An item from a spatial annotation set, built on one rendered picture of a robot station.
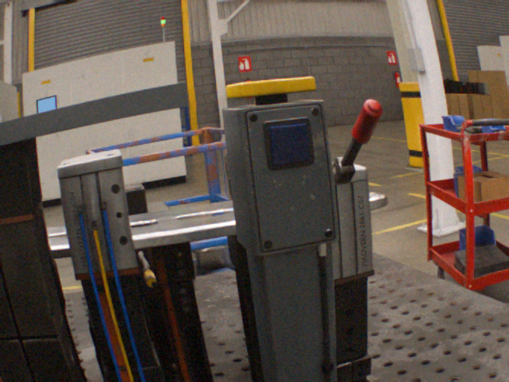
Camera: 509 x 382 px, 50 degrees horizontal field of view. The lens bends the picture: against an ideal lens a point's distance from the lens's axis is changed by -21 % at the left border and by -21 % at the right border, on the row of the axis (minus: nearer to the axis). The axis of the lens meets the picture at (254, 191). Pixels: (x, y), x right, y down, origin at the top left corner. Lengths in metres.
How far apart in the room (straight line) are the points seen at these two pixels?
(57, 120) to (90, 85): 8.27
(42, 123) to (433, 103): 4.26
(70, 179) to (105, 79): 8.10
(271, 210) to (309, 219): 0.03
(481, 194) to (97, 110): 2.45
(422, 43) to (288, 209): 4.14
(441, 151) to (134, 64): 5.24
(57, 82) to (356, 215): 8.09
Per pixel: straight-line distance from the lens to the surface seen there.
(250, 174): 0.51
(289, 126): 0.50
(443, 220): 4.73
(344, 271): 0.72
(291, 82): 0.51
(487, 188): 2.82
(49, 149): 8.69
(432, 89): 4.62
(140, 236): 0.78
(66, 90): 8.70
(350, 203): 0.71
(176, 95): 0.46
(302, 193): 0.52
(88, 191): 0.65
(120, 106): 0.45
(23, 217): 0.49
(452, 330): 1.14
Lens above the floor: 1.16
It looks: 9 degrees down
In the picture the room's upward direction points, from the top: 7 degrees counter-clockwise
